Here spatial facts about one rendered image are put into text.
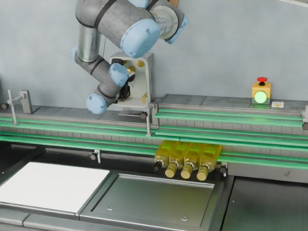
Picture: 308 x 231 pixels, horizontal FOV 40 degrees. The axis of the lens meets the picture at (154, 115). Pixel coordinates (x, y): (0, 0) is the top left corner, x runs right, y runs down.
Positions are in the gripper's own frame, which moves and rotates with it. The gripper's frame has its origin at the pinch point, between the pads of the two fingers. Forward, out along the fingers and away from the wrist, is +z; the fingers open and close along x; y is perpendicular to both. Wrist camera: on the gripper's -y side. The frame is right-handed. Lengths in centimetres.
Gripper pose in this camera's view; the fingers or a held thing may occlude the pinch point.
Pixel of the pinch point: (129, 72)
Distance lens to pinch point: 184.8
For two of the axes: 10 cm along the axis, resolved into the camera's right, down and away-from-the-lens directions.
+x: 9.5, 0.8, -3.0
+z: 3.0, -3.8, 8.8
